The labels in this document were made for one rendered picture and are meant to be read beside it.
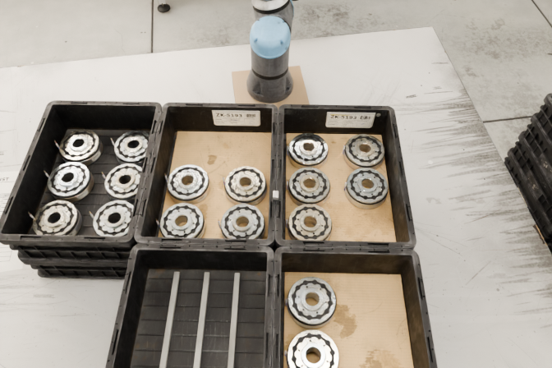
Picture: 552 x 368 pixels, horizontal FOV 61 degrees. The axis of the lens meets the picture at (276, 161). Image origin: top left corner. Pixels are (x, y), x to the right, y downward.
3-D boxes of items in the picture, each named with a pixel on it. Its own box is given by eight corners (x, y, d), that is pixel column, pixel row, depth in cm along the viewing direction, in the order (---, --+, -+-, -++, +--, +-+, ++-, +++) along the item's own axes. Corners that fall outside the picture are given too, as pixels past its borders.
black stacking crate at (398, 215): (278, 133, 130) (278, 105, 121) (384, 135, 130) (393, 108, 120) (275, 267, 107) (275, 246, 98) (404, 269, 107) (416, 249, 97)
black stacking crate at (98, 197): (66, 129, 131) (49, 102, 122) (170, 131, 130) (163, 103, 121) (17, 261, 108) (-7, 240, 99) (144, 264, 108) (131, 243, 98)
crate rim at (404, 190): (278, 109, 122) (278, 103, 120) (392, 112, 122) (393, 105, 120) (274, 250, 99) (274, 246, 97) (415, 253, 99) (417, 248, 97)
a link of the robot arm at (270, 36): (248, 75, 141) (246, 40, 130) (253, 46, 149) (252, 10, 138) (287, 78, 140) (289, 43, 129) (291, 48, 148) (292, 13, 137)
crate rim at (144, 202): (164, 108, 123) (163, 102, 121) (278, 109, 122) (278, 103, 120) (135, 247, 100) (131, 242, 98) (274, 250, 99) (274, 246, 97)
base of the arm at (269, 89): (242, 73, 155) (241, 50, 147) (287, 66, 157) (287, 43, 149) (251, 106, 147) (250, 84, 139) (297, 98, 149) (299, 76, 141)
